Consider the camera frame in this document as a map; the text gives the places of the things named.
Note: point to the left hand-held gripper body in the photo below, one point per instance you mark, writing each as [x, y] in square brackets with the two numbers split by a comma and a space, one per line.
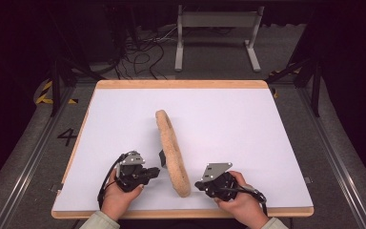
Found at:
[130, 175]

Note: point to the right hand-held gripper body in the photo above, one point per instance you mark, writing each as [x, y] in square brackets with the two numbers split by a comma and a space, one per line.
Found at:
[220, 187]

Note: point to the person's left hand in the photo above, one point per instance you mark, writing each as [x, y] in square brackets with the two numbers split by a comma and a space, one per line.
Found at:
[117, 202]

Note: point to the person's right hand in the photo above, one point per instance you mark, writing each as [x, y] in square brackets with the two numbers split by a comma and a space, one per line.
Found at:
[248, 206]

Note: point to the yellow black floor tape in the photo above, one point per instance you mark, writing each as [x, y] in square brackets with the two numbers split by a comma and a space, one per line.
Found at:
[46, 100]

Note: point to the black metal stand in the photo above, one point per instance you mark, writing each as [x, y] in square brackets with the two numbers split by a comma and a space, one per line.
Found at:
[315, 89]
[55, 89]

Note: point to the small metal table bracket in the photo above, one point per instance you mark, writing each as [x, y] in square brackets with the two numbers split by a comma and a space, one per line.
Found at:
[56, 188]
[308, 180]

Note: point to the metal floor rail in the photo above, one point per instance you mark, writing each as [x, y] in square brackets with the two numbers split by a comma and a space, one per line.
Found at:
[336, 162]
[28, 162]

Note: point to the white metal stand frame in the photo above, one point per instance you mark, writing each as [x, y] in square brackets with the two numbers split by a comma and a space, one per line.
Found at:
[217, 19]

